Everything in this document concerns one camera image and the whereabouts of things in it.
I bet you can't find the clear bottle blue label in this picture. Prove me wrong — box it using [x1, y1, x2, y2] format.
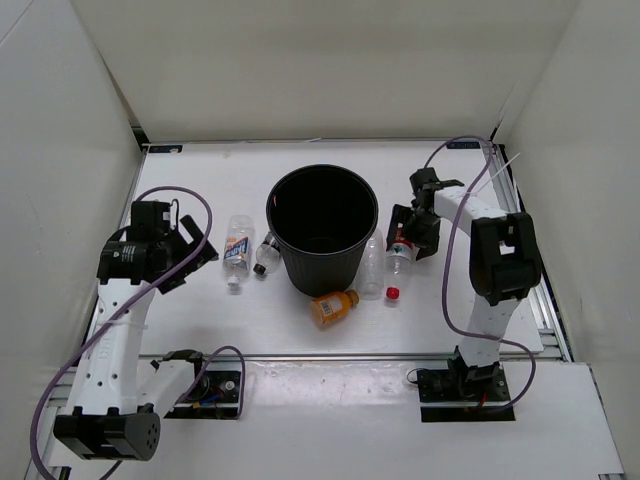
[223, 215, 255, 289]

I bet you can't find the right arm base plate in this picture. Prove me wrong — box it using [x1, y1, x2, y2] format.
[406, 368, 516, 423]

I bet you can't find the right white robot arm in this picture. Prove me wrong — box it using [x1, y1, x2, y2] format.
[387, 167, 542, 400]

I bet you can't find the black plastic bin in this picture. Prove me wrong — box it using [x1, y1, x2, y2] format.
[266, 164, 379, 297]

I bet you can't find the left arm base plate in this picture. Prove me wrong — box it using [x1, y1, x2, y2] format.
[165, 370, 243, 420]

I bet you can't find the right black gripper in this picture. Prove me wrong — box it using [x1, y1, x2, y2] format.
[387, 204, 442, 261]

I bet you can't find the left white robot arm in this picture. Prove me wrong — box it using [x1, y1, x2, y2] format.
[53, 201, 218, 461]

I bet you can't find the clear bottle black cap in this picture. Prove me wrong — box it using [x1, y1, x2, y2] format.
[253, 232, 281, 277]

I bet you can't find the orange juice bottle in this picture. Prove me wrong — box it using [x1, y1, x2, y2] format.
[310, 290, 360, 329]

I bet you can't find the clear bottle red label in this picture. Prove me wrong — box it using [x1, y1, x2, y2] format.
[384, 226, 413, 301]

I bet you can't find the clear unlabelled plastic bottle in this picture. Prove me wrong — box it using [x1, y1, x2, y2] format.
[356, 229, 384, 300]

